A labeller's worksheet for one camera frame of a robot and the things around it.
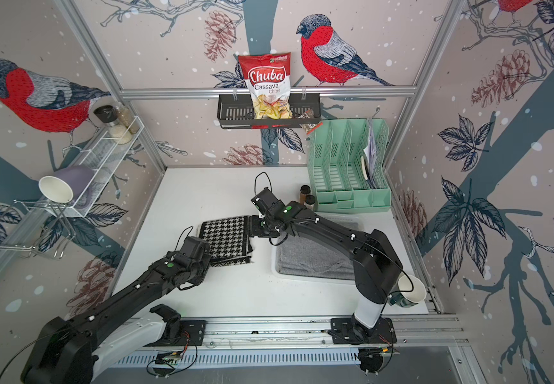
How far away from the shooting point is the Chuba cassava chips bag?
81cm

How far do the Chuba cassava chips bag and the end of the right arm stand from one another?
1.14 ft

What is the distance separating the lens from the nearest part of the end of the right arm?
1.95 feet
